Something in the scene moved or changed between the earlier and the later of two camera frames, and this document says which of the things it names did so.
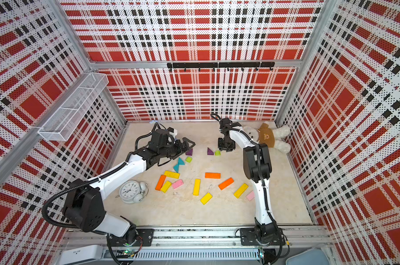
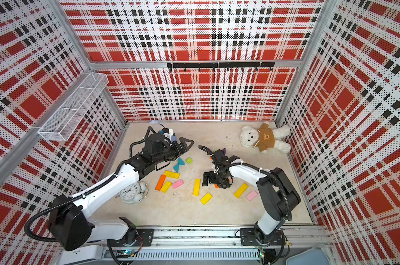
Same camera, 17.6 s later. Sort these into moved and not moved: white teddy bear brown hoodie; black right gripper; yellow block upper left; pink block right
Moved: black right gripper
Not moved: pink block right; white teddy bear brown hoodie; yellow block upper left
